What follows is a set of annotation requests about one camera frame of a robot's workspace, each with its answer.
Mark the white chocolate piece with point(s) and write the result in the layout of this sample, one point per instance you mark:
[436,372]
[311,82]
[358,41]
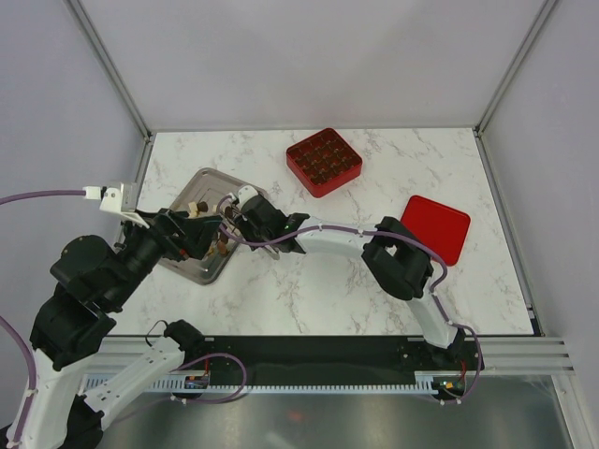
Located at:
[192,209]

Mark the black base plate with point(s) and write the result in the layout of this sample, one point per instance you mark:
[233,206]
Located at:
[314,361]

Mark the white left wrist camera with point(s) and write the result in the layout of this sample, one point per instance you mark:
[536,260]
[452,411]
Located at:
[118,199]

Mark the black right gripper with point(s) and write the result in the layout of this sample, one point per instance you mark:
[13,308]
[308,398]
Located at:
[245,228]

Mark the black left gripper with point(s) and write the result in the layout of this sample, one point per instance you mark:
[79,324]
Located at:
[166,225]

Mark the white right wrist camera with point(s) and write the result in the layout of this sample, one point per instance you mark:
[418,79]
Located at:
[243,194]

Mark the red box lid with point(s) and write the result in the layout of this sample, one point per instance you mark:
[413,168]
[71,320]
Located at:
[439,227]

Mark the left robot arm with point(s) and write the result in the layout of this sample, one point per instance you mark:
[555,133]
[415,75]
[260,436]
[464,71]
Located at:
[93,282]

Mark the red chocolate box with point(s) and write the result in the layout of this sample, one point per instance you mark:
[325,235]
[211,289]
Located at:
[323,162]

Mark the aluminium frame rail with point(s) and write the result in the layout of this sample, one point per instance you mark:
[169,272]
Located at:
[523,356]

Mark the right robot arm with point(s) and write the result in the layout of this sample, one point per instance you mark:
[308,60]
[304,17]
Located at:
[403,267]

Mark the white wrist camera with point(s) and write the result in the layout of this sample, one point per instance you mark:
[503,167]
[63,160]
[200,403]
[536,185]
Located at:
[118,199]
[243,194]

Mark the stainless steel tray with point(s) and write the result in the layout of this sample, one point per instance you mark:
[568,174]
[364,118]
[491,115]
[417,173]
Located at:
[207,185]

